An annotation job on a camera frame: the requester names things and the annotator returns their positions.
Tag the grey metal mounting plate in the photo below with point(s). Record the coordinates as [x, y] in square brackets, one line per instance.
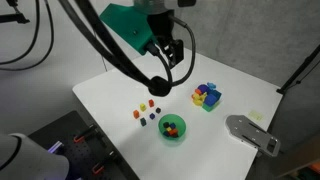
[253, 133]

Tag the small dark green block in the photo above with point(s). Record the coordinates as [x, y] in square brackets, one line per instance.
[143, 121]

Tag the small red block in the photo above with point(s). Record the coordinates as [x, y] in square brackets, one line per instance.
[151, 103]

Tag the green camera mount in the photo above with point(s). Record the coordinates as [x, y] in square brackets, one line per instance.
[128, 25]

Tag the small orange block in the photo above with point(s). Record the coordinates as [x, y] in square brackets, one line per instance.
[136, 114]

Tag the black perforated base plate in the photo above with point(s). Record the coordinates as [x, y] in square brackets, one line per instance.
[83, 150]

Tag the small black block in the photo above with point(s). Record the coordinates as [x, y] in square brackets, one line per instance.
[158, 110]

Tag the purple toy piece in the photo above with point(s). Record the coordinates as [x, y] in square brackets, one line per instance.
[203, 88]

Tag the small yellow block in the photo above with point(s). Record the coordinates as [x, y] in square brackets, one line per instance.
[143, 107]

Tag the pale yellow sticker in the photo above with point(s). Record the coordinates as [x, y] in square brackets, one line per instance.
[256, 115]

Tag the orange toy piece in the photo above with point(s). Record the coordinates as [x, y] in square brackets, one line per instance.
[198, 91]

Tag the black block in bowl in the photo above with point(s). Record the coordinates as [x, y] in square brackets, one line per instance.
[165, 124]

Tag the black orange clamp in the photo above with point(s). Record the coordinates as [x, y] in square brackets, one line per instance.
[102, 163]
[83, 134]

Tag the blue block in bowl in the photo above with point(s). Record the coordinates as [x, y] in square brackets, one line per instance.
[172, 125]

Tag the light blue toy piece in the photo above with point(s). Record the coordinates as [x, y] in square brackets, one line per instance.
[211, 85]

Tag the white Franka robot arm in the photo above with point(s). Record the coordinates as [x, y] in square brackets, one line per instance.
[30, 156]

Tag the yellow block in bowl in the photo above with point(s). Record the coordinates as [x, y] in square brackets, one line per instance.
[169, 129]

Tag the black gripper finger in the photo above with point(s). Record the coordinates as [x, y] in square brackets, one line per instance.
[167, 46]
[178, 51]

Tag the green toy block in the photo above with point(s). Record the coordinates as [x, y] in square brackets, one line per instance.
[209, 107]

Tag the yellow toy piece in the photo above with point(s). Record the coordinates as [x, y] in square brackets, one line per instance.
[198, 99]

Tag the green bowl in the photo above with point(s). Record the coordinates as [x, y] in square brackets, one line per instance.
[171, 136]

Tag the small purple block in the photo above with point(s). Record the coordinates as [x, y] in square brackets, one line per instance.
[152, 116]

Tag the black stand pole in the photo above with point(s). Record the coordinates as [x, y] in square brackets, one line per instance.
[300, 68]

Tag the silver box with purple light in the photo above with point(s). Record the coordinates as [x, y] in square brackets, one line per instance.
[55, 147]

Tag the red block in bowl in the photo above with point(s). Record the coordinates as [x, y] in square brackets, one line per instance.
[173, 132]

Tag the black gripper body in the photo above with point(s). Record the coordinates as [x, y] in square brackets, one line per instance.
[161, 26]

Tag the large blue toy cube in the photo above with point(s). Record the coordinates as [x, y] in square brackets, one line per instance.
[210, 99]

